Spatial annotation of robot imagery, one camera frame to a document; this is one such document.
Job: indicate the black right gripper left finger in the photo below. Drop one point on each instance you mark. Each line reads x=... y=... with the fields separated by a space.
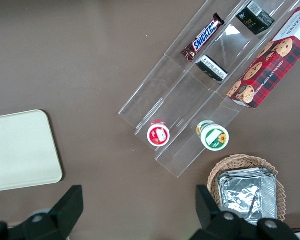
x=65 y=212

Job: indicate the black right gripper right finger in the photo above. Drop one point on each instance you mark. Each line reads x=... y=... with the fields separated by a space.
x=215 y=220

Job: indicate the aluminium foil tray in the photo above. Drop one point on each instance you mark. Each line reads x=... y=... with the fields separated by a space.
x=247 y=195

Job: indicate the woven wicker basket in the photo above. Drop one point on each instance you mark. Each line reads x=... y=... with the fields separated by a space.
x=242 y=162

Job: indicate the cream plastic tray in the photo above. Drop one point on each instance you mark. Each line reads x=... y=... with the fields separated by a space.
x=21 y=150

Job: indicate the green lidded sunflower cup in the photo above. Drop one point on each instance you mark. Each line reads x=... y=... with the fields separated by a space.
x=213 y=136

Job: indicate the red lidded yogurt cup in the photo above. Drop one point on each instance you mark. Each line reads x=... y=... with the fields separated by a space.
x=158 y=133

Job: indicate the clear acrylic display shelf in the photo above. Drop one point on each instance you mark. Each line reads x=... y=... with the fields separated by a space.
x=190 y=87

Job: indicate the black box with white label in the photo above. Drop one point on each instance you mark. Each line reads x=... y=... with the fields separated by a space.
x=211 y=68

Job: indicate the red tartan cookie box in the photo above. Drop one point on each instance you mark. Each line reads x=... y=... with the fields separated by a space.
x=270 y=65

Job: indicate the Snickers chocolate bar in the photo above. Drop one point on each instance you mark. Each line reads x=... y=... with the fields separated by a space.
x=203 y=37

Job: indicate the black box with barcode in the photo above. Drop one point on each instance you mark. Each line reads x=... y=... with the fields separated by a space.
x=255 y=18

